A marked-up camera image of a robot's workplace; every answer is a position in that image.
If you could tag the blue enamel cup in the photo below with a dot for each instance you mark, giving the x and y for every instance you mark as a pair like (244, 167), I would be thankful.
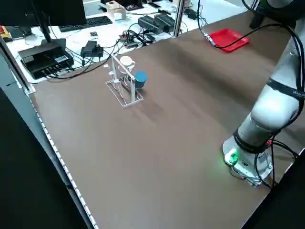
(140, 78)

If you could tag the white cup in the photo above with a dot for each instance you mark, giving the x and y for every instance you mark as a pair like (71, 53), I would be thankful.
(126, 61)

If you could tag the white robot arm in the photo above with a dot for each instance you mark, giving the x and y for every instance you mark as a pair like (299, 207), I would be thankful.
(274, 112)

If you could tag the red plastic tray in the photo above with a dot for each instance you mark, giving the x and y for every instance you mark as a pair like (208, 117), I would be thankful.
(226, 39)

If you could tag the black power supply brick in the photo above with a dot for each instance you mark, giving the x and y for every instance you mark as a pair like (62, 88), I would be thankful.
(164, 22)
(147, 23)

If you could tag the black power adapter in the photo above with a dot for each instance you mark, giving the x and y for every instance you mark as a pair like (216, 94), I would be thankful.
(89, 47)
(192, 13)

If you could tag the small white device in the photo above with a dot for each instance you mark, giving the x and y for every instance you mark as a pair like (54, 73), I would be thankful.
(94, 35)

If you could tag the light wooden box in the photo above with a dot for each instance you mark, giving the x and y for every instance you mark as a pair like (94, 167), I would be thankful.
(115, 8)

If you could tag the black keyboard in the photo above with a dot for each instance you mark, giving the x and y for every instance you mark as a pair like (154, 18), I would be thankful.
(85, 22)

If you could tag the black docking box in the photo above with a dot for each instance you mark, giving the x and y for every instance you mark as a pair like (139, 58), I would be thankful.
(45, 58)

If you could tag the black monitor stand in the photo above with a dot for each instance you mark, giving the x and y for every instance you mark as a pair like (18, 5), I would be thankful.
(45, 31)

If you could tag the black computer monitor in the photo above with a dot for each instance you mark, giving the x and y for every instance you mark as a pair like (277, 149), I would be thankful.
(47, 12)

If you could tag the black notebook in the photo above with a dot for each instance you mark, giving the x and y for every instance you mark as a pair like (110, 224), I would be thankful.
(17, 33)

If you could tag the red emergency stop button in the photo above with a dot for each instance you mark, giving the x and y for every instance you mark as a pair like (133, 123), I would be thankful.
(2, 29)

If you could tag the aluminium frame post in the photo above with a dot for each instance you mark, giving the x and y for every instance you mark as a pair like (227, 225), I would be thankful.
(178, 16)

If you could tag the aluminium table frame rail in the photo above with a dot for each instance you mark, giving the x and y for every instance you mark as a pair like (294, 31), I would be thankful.
(14, 64)

